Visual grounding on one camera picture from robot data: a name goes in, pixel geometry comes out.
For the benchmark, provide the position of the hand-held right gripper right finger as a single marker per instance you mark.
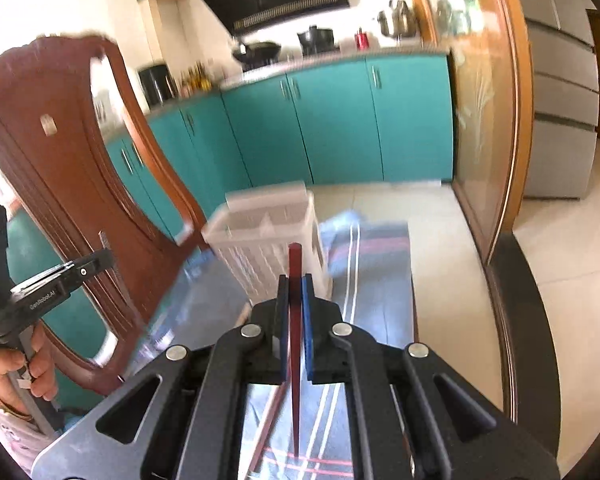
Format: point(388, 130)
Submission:
point(307, 320)

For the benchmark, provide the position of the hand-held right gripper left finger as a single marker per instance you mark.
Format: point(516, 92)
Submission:
point(283, 320)

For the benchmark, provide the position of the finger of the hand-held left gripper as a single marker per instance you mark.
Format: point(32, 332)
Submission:
point(92, 266)

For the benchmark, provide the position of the dark red chopstick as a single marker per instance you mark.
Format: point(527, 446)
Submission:
point(295, 262)

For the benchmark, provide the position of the white plastic utensil basket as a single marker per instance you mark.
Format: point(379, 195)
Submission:
point(280, 240)

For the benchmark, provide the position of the brown chopstick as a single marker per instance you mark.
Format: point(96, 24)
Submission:
point(267, 422)

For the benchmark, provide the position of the person's left forearm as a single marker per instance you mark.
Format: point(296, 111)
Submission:
point(10, 440)

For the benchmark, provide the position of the person's left hand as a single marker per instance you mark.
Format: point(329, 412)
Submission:
point(5, 367)

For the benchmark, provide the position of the blue striped tablecloth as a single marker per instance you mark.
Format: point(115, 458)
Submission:
point(375, 280)

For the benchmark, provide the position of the brown wooden chair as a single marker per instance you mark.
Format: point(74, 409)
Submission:
point(45, 170)

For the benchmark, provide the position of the black air fryer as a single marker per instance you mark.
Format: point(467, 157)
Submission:
point(156, 85)

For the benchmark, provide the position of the row of condiment bottles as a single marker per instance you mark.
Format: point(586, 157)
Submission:
point(196, 81)

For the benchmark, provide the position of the black wok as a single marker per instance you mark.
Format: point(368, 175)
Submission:
point(257, 52)

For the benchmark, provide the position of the black cooking pot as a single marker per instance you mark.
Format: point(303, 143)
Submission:
point(317, 40)

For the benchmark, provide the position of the red canister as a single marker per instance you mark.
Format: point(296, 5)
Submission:
point(362, 40)

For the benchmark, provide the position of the wooden framed glass door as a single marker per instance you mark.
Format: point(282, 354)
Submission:
point(480, 85)

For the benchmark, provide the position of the steel kettle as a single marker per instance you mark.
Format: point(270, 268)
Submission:
point(397, 20)

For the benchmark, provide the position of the grey refrigerator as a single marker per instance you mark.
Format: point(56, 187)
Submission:
point(560, 110)

